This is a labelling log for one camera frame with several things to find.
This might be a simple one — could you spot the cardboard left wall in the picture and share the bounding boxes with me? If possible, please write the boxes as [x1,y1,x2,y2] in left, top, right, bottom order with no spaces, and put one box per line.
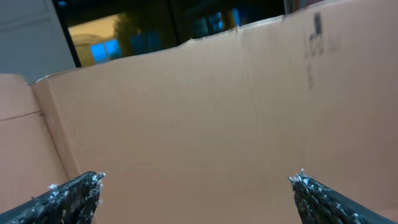
[1,73,82,212]

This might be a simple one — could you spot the dark window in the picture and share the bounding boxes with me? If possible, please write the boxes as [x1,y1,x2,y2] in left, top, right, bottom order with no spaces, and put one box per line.
[52,0,285,67]

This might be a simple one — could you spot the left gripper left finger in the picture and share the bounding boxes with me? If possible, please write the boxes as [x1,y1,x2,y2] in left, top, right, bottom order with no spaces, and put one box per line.
[1,171,106,224]

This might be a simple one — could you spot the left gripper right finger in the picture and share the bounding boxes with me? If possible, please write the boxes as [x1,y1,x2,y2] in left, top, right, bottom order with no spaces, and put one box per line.
[289,169,397,224]

